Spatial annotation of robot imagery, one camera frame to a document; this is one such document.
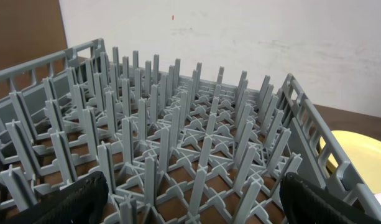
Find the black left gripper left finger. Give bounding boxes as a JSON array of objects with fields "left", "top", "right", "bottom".
[{"left": 4, "top": 171, "right": 109, "bottom": 224}]

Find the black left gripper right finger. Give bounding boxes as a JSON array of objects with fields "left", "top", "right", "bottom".
[{"left": 280, "top": 172, "right": 381, "bottom": 224}]

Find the yellow round plate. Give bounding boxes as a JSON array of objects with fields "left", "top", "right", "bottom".
[{"left": 332, "top": 130, "right": 381, "bottom": 194}]

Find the grey plastic dish rack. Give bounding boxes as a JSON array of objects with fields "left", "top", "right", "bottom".
[{"left": 0, "top": 39, "right": 381, "bottom": 223}]

